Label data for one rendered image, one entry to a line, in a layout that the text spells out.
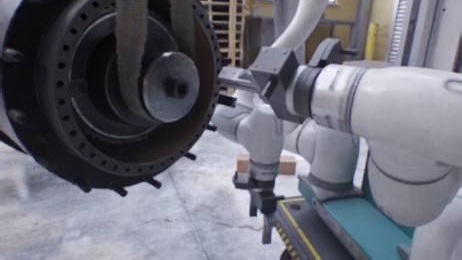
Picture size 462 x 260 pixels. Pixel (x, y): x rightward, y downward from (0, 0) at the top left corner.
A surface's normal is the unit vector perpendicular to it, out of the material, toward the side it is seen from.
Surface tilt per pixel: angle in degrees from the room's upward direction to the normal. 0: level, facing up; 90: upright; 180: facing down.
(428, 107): 69
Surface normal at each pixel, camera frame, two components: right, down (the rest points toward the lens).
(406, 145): -0.55, 0.73
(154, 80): 0.76, 0.22
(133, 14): 0.38, 0.33
